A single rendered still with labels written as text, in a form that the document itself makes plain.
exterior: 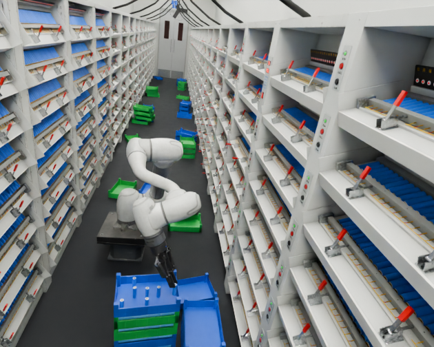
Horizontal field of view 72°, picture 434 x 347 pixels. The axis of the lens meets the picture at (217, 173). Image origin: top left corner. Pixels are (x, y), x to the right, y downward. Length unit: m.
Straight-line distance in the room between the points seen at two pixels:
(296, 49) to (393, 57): 0.70
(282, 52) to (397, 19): 0.83
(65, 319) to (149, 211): 1.06
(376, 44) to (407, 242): 0.51
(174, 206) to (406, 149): 0.88
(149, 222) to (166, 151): 0.57
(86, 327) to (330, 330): 1.45
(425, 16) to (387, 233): 0.44
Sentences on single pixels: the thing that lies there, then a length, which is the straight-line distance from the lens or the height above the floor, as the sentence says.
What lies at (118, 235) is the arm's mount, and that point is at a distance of 2.26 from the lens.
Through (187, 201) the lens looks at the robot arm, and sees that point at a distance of 1.29.
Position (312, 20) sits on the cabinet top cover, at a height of 1.71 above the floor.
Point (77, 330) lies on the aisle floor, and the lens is 2.08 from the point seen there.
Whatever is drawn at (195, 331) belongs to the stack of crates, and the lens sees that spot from 1.83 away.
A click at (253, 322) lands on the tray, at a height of 0.31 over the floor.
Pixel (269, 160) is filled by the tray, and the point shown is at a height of 1.09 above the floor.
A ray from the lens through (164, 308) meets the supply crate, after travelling 1.56.
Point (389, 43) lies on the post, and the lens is 0.98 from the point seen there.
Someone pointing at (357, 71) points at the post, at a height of 1.58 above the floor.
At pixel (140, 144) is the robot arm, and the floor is 1.01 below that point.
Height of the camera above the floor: 1.62
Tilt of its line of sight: 25 degrees down
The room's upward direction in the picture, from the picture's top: 9 degrees clockwise
